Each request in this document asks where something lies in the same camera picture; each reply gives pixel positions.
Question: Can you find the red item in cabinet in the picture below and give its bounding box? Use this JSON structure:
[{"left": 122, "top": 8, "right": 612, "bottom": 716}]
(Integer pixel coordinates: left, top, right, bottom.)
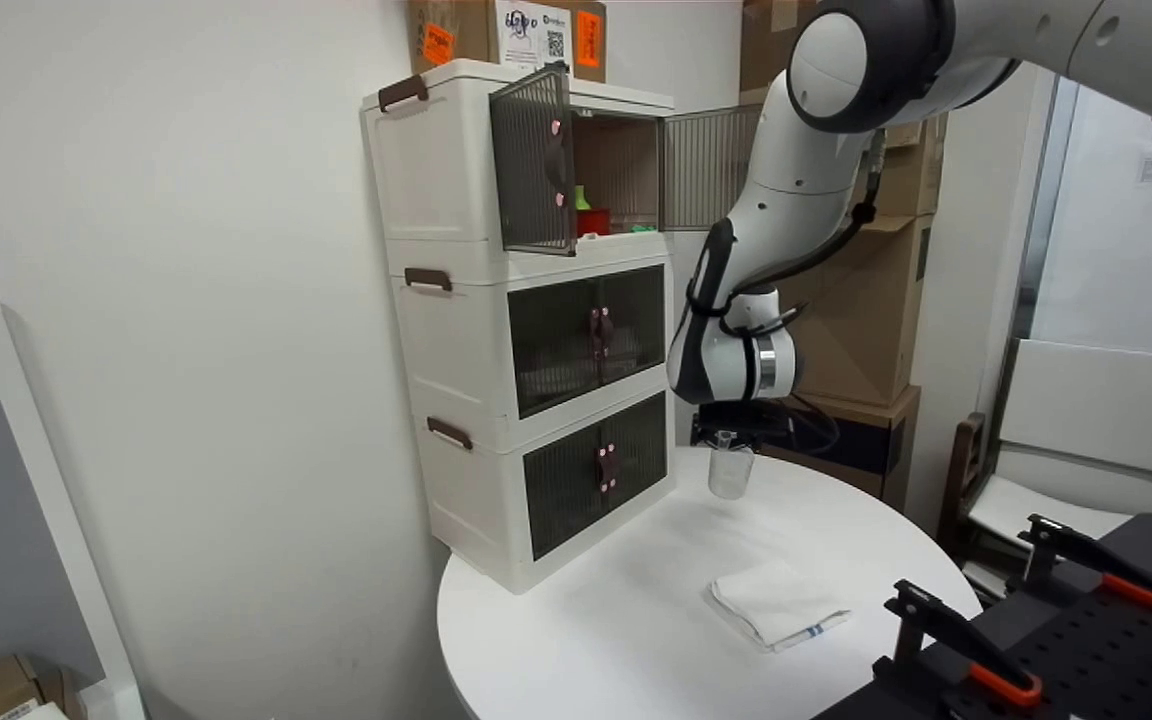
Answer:
[{"left": 569, "top": 185, "right": 615, "bottom": 246}]

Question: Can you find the cardboard box with orange stickers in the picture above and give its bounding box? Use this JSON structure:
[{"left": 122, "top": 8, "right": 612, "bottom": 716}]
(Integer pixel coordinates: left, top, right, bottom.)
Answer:
[{"left": 402, "top": 0, "right": 612, "bottom": 86}]

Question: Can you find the green item in cabinet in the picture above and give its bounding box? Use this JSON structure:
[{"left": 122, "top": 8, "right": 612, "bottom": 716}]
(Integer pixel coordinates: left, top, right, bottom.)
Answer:
[{"left": 598, "top": 217, "right": 672, "bottom": 246}]

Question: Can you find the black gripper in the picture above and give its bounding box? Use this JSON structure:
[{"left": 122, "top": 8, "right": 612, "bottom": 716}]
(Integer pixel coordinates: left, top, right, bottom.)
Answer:
[{"left": 687, "top": 392, "right": 801, "bottom": 469}]

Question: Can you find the white three-tier storage cabinet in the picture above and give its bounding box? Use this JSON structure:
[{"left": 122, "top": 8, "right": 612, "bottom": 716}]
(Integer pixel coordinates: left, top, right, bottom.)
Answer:
[{"left": 360, "top": 58, "right": 679, "bottom": 595}]

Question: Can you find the brown cabinet side handle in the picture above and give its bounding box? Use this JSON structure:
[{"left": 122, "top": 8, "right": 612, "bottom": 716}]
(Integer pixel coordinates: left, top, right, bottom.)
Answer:
[
  {"left": 377, "top": 72, "right": 437, "bottom": 118},
  {"left": 423, "top": 413, "right": 481, "bottom": 458},
  {"left": 401, "top": 264, "right": 458, "bottom": 300}
]

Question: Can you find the dark brown chair frame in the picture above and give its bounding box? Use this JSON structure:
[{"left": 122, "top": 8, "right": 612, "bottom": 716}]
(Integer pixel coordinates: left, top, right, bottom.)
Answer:
[{"left": 934, "top": 409, "right": 997, "bottom": 541}]

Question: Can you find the white flat panel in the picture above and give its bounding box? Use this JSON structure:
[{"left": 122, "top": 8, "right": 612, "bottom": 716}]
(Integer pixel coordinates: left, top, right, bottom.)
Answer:
[{"left": 997, "top": 337, "right": 1152, "bottom": 487}]

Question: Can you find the white folded cloth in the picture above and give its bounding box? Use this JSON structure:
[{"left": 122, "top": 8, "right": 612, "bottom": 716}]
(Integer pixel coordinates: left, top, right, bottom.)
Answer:
[{"left": 703, "top": 562, "right": 857, "bottom": 658}]

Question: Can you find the open brown cardboard box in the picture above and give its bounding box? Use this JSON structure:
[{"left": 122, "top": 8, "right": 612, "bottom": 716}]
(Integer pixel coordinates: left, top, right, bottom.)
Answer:
[{"left": 857, "top": 107, "right": 951, "bottom": 227}]

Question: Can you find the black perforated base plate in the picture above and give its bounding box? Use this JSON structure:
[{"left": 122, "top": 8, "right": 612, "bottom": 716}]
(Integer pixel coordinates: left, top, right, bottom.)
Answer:
[{"left": 813, "top": 510, "right": 1152, "bottom": 720}]

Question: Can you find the cardboard box with black band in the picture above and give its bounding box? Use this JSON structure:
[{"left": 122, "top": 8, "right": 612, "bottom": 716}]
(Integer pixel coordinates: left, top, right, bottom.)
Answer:
[{"left": 715, "top": 380, "right": 922, "bottom": 511}]

